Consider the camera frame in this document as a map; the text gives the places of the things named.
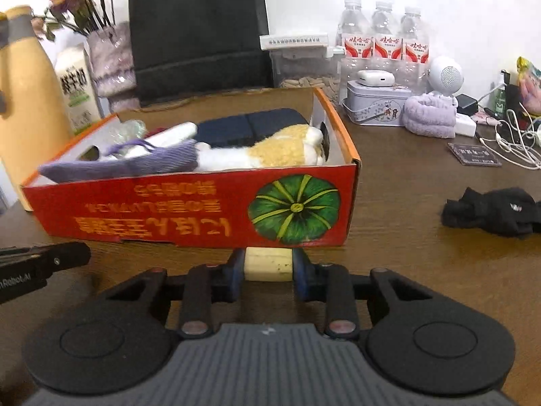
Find white round speaker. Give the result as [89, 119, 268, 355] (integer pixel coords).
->
[427, 63, 464, 106]

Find green ball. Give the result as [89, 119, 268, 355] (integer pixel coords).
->
[110, 119, 147, 145]

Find alpaca plush toy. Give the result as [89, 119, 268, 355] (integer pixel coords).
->
[125, 122, 326, 172]

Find black paper bag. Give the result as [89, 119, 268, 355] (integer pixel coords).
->
[129, 0, 273, 106]

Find yellow thermos jug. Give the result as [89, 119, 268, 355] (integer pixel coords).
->
[1, 5, 72, 211]

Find snack packet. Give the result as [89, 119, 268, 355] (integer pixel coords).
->
[516, 57, 541, 116]

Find black glove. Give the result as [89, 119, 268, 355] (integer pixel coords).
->
[441, 187, 540, 238]

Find water bottle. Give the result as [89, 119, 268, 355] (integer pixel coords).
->
[400, 7, 429, 93]
[336, 0, 373, 90]
[371, 2, 403, 84]

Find clear container with white lid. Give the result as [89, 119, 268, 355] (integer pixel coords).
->
[259, 35, 346, 105]

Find middle water bottle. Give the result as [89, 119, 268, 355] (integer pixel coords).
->
[371, 2, 403, 84]

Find tangled white cables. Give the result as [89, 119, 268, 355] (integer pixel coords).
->
[455, 71, 541, 171]

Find navy blue pouch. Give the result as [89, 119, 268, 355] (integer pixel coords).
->
[195, 108, 308, 148]

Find purple cloth pouch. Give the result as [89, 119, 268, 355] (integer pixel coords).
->
[38, 139, 198, 183]

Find right water bottle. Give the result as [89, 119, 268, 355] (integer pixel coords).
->
[400, 7, 429, 93]

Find purple ribbed vase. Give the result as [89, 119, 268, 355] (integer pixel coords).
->
[87, 22, 140, 113]

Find white earbuds case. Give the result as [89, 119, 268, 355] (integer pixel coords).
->
[357, 70, 395, 87]

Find purple scrunchie towel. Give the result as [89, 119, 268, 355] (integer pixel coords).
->
[402, 93, 457, 139]

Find milk carton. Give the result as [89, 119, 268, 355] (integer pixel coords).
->
[54, 44, 103, 135]

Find decorated tin box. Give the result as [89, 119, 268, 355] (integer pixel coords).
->
[341, 81, 413, 128]

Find left water bottle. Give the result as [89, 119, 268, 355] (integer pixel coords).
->
[336, 0, 373, 90]

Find red cardboard box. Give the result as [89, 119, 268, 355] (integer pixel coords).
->
[22, 88, 360, 247]

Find dark coaster card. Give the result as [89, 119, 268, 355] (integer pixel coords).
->
[447, 143, 501, 167]

